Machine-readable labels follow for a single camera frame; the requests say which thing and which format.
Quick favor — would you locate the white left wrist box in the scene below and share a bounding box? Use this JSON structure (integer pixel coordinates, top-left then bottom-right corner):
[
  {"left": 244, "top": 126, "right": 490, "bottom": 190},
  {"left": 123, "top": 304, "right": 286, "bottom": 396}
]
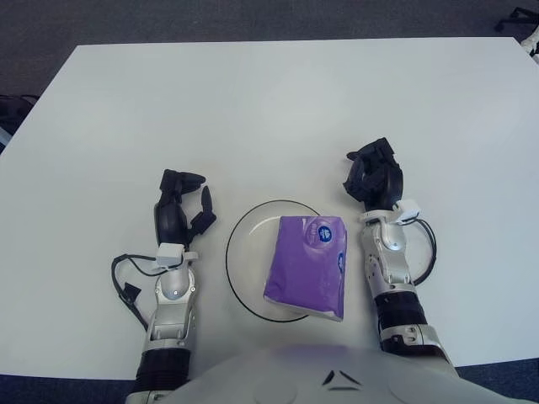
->
[{"left": 156, "top": 242, "right": 198, "bottom": 268}]

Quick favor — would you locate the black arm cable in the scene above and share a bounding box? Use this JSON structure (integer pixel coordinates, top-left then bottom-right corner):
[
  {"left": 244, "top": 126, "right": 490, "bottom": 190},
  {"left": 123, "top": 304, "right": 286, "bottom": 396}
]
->
[
  {"left": 406, "top": 216, "right": 438, "bottom": 287},
  {"left": 110, "top": 253, "right": 160, "bottom": 333}
]

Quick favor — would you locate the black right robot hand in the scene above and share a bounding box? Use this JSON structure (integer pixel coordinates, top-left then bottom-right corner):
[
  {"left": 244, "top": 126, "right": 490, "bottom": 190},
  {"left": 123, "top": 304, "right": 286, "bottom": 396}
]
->
[{"left": 341, "top": 136, "right": 406, "bottom": 211}]

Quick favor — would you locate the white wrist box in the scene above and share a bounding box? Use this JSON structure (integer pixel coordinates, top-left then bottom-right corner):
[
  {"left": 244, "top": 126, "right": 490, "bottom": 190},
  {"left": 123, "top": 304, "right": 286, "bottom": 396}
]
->
[
  {"left": 394, "top": 199, "right": 422, "bottom": 224},
  {"left": 156, "top": 242, "right": 198, "bottom": 268}
]

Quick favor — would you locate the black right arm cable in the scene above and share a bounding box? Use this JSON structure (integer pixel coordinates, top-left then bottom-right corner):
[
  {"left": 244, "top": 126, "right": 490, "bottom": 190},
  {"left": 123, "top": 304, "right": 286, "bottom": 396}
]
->
[{"left": 406, "top": 216, "right": 438, "bottom": 287}]

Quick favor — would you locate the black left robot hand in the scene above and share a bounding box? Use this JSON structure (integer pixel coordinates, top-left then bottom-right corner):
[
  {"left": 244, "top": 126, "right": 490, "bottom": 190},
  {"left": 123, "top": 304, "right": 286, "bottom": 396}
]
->
[{"left": 153, "top": 168, "right": 218, "bottom": 247}]

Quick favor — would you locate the white plate with black rim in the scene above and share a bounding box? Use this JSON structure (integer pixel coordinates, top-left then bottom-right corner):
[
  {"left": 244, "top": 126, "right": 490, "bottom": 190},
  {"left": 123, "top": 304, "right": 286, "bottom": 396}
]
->
[{"left": 225, "top": 199, "right": 338, "bottom": 324}]

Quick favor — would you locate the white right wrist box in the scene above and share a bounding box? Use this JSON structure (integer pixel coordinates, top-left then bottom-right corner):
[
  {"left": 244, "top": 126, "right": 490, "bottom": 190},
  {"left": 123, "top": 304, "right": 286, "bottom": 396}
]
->
[{"left": 394, "top": 199, "right": 422, "bottom": 224}]

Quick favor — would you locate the black office chair base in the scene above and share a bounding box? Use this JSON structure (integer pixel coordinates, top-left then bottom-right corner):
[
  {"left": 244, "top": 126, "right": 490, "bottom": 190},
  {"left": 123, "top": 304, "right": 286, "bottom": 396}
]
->
[{"left": 494, "top": 7, "right": 539, "bottom": 33}]

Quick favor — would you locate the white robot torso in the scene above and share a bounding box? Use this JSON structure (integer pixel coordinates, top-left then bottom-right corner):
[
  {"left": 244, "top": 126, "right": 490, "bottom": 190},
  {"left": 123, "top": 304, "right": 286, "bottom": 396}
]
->
[{"left": 168, "top": 343, "right": 513, "bottom": 404}]

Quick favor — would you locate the purple tissue paper pack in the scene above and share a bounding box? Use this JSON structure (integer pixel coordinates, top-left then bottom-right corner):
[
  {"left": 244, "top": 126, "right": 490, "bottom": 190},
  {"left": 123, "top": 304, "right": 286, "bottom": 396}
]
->
[{"left": 263, "top": 214, "right": 349, "bottom": 323}]

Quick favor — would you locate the white machine part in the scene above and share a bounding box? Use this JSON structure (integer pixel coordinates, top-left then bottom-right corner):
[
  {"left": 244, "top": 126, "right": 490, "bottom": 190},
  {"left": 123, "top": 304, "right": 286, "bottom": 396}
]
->
[{"left": 520, "top": 32, "right": 539, "bottom": 64}]

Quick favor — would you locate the black bag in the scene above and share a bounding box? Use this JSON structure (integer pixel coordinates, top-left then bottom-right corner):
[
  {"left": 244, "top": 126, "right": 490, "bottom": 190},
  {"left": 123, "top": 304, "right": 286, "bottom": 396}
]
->
[{"left": 0, "top": 94, "right": 39, "bottom": 127}]

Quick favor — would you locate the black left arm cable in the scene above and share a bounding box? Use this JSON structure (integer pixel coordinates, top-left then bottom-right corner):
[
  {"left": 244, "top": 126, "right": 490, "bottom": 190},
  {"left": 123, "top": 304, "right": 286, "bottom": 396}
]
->
[{"left": 110, "top": 253, "right": 160, "bottom": 333}]

